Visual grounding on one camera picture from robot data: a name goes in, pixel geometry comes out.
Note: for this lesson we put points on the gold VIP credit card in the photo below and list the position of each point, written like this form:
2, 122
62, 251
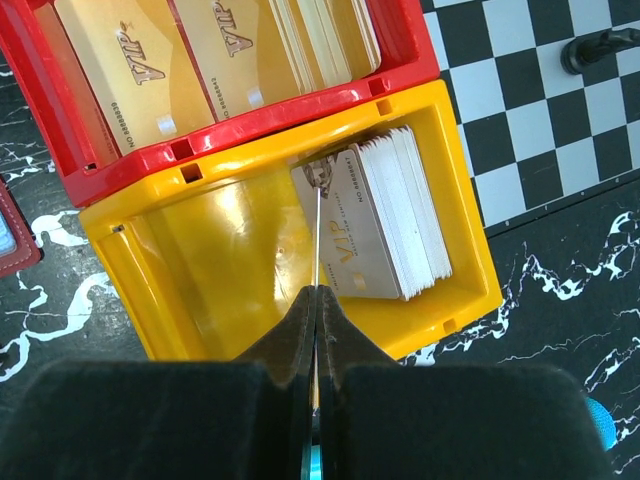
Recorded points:
140, 72

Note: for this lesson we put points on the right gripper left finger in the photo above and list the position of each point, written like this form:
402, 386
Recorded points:
249, 418

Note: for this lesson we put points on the checkered chessboard mat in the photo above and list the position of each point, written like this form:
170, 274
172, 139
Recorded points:
536, 138

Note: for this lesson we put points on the yellow plastic bin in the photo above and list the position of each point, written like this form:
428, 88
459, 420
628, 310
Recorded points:
208, 256

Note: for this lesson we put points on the black chess pawn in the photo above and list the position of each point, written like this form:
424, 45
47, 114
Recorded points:
586, 50

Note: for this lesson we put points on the red leather card holder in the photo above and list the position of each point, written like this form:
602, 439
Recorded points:
18, 248

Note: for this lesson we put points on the red plastic bin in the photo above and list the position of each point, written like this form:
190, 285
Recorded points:
81, 143

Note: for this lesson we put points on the white VIP credit card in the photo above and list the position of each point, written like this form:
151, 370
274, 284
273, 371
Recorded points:
317, 236

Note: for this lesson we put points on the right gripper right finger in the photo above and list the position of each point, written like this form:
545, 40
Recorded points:
380, 420

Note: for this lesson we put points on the white cards in yellow bin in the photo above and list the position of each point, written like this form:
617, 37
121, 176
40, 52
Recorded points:
380, 233

